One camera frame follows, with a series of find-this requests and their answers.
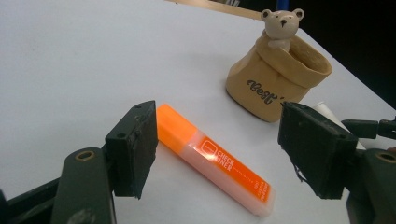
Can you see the tan bear pen holder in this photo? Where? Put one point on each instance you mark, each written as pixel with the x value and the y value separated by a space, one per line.
pixel 267 77

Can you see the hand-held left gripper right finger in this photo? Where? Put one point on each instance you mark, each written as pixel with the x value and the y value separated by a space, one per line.
pixel 320 152

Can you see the white marker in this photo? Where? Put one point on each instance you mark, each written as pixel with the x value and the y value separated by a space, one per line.
pixel 327 113

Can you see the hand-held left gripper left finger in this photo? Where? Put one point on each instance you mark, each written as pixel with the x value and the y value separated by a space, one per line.
pixel 134 149

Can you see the orange highlighter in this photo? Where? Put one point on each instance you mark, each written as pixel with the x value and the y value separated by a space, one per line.
pixel 214 161

